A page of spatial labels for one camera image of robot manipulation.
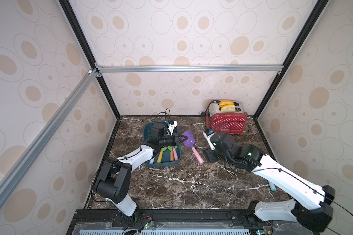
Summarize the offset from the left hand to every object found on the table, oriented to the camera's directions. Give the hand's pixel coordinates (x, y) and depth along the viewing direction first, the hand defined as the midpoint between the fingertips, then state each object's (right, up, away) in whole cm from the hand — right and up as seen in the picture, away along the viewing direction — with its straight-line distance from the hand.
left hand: (189, 137), depth 81 cm
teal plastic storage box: (-14, -15, +10) cm, 23 cm away
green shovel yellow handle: (-18, -13, +13) cm, 26 cm away
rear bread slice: (+24, +23, +19) cm, 38 cm away
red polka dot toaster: (+26, +14, +16) cm, 34 cm away
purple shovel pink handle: (-8, -11, +14) cm, 20 cm away
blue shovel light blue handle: (-23, -15, +11) cm, 29 cm away
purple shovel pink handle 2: (+1, -3, +2) cm, 4 cm away
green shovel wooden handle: (-10, -11, +14) cm, 21 cm away
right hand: (+8, -6, -10) cm, 14 cm away
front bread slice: (+27, +19, +16) cm, 37 cm away
